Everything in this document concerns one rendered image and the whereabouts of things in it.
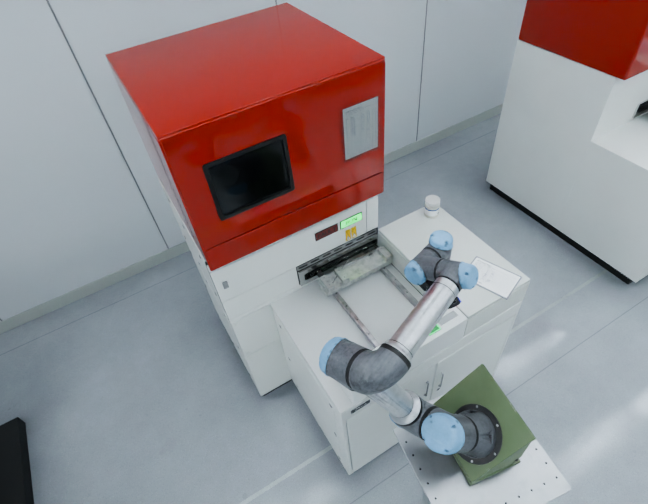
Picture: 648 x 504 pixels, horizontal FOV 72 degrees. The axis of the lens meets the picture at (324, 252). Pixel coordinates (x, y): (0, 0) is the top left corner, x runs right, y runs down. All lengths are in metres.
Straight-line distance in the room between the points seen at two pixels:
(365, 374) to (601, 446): 1.91
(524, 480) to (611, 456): 1.14
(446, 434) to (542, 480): 0.44
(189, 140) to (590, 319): 2.67
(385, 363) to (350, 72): 0.95
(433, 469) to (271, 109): 1.33
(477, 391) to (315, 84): 1.17
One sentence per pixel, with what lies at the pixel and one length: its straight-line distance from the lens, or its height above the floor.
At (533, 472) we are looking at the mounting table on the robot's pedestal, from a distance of 1.83.
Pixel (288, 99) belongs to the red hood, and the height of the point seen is 1.79.
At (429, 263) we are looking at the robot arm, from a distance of 1.39.
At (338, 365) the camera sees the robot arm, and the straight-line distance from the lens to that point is 1.24.
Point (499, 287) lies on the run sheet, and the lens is 2.01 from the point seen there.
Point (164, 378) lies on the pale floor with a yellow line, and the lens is 3.07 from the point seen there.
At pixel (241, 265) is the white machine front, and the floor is 1.14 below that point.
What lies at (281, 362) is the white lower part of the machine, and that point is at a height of 0.30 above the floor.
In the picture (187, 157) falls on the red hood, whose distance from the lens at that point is 1.46.
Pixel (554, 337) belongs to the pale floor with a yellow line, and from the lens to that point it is 3.15.
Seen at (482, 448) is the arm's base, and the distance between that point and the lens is 1.64.
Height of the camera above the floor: 2.49
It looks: 46 degrees down
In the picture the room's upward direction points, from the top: 7 degrees counter-clockwise
